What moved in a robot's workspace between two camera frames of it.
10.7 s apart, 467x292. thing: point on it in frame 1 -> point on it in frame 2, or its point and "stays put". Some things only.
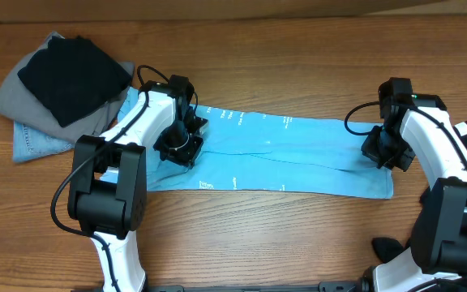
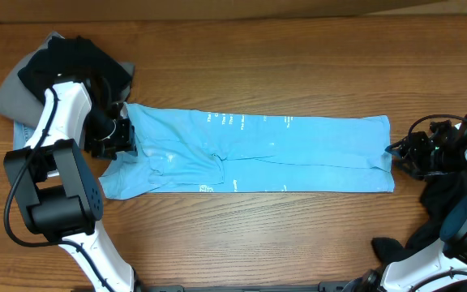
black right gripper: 370,150 -> 411,144
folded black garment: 74,78 stays put
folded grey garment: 14,100 stays put
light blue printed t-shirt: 259,149 stays put
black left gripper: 186,156 -> 125,140
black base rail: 361,285 stays put
